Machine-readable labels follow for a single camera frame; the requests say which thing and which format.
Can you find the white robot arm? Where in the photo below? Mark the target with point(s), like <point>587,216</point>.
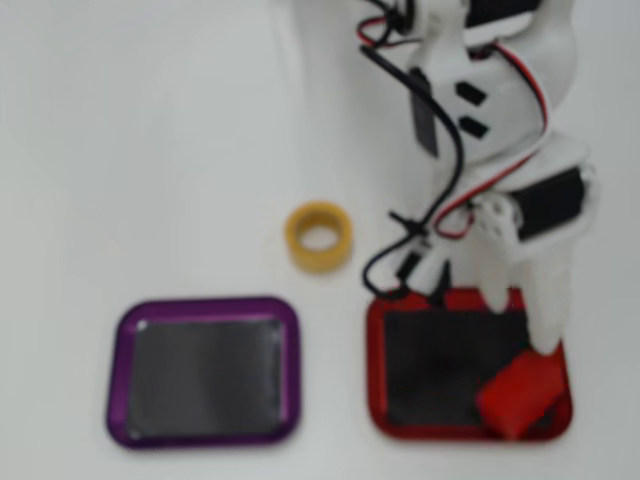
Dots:
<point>505,90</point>

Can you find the purple metal tray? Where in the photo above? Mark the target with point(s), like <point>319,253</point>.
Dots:
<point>125,350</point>

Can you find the red metal tray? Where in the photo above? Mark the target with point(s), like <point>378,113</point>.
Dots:
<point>376,360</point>

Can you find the black tray mat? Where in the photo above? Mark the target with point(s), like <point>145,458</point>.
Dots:
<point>430,370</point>
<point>205,375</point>

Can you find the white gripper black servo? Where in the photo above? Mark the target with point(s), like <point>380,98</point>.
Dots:
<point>546,206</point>

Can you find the yellow tape roll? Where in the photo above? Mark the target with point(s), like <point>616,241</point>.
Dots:
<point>299,250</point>

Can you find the red textured block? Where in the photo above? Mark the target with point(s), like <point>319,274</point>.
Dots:
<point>525,395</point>

